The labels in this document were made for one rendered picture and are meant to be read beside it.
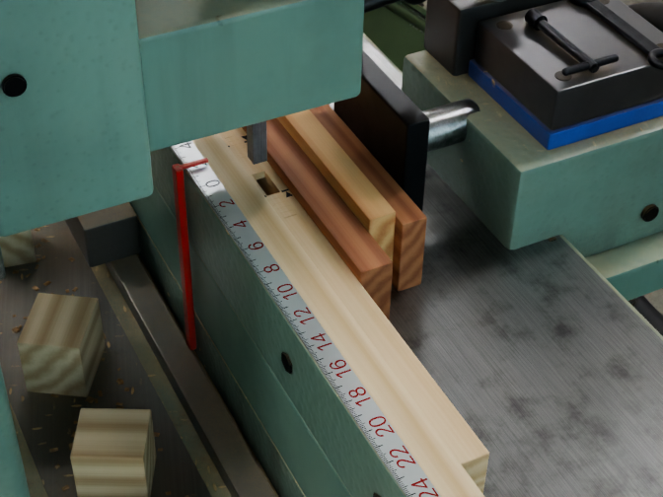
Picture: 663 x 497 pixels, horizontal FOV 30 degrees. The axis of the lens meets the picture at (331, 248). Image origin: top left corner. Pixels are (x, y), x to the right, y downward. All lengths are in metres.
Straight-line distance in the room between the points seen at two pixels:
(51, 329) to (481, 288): 0.27
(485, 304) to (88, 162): 0.25
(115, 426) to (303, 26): 0.25
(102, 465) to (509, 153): 0.29
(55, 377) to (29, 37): 0.30
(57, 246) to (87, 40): 0.37
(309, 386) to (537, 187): 0.20
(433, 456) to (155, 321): 0.31
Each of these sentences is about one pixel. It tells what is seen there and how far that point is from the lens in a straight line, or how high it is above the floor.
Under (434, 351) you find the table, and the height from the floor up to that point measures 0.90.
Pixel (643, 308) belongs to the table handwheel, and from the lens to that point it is 1.04.
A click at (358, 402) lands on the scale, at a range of 0.58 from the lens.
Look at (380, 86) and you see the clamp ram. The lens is 0.71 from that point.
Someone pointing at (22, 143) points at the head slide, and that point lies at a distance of 0.58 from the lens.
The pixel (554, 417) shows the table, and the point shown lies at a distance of 0.66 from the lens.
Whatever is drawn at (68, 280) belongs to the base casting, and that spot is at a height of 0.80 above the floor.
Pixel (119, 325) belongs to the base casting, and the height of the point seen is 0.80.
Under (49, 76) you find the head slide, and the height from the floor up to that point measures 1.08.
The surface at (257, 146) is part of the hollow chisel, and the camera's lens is 0.72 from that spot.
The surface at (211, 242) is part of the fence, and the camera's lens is 0.70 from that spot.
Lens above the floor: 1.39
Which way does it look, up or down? 41 degrees down
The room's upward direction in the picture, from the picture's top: 1 degrees clockwise
